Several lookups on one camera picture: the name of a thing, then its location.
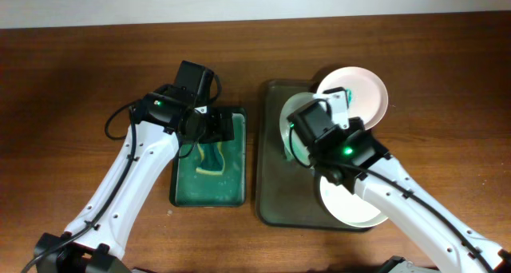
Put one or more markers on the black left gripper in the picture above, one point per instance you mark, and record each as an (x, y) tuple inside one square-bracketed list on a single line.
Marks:
[(217, 132)]

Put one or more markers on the green yellow scrub sponge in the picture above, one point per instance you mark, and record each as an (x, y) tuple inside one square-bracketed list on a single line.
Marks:
[(212, 160)]

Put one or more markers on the cream white plate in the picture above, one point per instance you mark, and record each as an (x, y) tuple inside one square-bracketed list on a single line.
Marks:
[(348, 208)]

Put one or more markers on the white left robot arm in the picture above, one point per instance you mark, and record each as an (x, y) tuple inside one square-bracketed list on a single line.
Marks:
[(160, 123)]

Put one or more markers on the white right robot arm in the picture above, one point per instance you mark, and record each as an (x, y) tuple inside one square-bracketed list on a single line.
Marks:
[(347, 154)]

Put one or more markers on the green rectangular tray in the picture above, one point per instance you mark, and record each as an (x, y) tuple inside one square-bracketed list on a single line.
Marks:
[(192, 189)]

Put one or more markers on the dark grey serving tray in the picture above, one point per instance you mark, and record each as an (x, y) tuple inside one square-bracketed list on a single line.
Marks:
[(286, 193)]

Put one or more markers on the pink white plate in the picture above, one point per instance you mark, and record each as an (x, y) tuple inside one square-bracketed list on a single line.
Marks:
[(366, 93)]

